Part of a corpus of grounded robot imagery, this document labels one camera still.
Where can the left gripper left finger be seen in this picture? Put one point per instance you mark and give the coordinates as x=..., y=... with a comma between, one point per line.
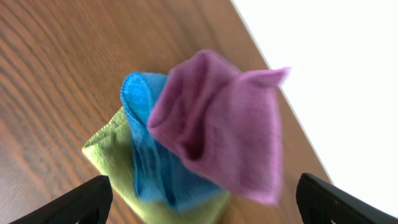
x=89, y=203

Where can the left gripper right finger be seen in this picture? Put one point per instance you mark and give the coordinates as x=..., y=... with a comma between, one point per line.
x=322, y=203

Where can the purple microfiber cloth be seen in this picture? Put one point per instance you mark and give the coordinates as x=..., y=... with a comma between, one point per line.
x=224, y=124

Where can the green folded cloth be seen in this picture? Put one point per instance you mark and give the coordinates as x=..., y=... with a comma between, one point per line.
x=109, y=150

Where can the blue folded cloth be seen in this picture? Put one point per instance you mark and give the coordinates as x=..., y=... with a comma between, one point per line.
x=158, y=173

